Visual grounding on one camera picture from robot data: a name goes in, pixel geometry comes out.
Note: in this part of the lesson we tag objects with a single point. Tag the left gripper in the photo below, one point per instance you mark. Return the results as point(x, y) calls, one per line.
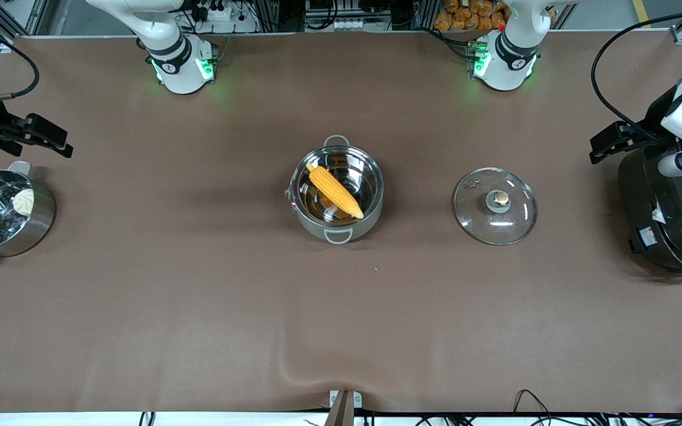
point(653, 123)

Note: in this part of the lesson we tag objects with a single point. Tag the glass pot lid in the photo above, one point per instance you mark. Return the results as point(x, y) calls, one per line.
point(477, 219)

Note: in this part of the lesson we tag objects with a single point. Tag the yellow corn cob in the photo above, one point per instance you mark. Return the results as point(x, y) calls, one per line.
point(335, 190)

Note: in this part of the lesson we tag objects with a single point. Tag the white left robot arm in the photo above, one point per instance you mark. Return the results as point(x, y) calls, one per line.
point(510, 59)

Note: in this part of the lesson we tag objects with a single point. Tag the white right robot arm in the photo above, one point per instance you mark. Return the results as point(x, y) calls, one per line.
point(178, 65)

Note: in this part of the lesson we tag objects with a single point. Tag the steel steamer pot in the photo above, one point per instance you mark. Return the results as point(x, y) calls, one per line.
point(39, 228)

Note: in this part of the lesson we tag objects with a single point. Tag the grey cooking pot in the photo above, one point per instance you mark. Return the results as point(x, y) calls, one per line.
point(317, 232)

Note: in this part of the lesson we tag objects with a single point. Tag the white steamed bun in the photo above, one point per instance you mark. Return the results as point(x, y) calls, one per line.
point(23, 201)

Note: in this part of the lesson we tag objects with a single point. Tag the orange packaged snacks pile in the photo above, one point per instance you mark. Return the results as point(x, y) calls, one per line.
point(471, 18)

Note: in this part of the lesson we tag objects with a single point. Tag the large white power strip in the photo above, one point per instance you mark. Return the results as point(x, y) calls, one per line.
point(219, 13)

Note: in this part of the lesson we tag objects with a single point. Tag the small white power strip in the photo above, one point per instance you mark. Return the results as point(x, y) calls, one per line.
point(347, 25)

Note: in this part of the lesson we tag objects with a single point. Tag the brown table mat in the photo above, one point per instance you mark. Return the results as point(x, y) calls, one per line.
point(341, 325)

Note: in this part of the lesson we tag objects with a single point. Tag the metal stand bracket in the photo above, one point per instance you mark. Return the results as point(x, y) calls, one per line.
point(357, 400)

